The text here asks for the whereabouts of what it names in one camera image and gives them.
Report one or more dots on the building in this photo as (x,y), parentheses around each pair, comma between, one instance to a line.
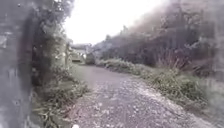
(79,52)

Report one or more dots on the grey gravel path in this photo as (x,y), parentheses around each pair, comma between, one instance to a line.
(123,100)

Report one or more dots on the overgrown grass verge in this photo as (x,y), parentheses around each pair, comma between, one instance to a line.
(170,81)
(56,93)

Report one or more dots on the dense wood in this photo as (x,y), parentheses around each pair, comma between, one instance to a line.
(166,36)

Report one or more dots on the robot's own part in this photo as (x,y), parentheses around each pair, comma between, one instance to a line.
(75,126)

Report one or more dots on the clump of trees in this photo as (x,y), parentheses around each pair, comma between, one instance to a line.
(43,33)

